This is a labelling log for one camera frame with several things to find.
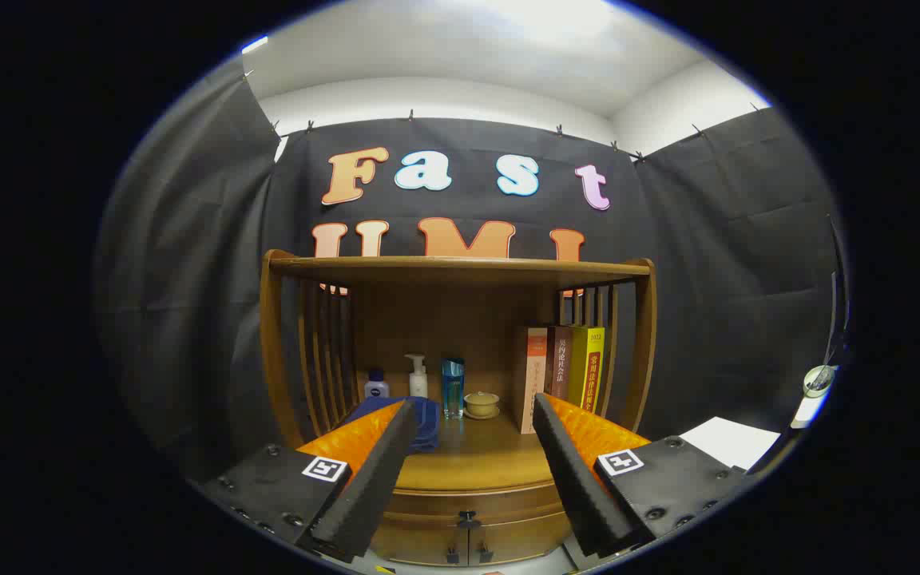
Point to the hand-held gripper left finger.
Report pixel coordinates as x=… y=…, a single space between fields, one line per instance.
x=372 y=487

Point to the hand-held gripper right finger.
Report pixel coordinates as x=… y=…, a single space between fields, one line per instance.
x=580 y=487

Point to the wooden drawer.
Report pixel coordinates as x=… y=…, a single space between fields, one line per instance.
x=508 y=511

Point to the black drawer knob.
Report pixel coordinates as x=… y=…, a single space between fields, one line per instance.
x=468 y=519

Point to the wooden cabinet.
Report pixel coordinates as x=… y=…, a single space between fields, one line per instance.
x=460 y=319

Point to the blue folded towel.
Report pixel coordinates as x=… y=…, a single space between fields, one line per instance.
x=428 y=423

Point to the small white blue-capped bottle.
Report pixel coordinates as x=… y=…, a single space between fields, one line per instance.
x=376 y=389

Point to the white pump bottle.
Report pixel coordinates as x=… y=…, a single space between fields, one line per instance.
x=418 y=385

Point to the yellow book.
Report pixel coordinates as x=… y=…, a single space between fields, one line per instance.
x=586 y=367

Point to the beige orange book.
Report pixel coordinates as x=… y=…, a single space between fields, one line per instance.
x=536 y=375

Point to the blue glass bottle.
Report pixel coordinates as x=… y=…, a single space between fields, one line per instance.
x=453 y=391

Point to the brown book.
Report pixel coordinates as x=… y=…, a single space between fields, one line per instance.
x=560 y=363

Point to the beige lidded teacup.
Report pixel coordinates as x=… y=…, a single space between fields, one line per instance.
x=481 y=403

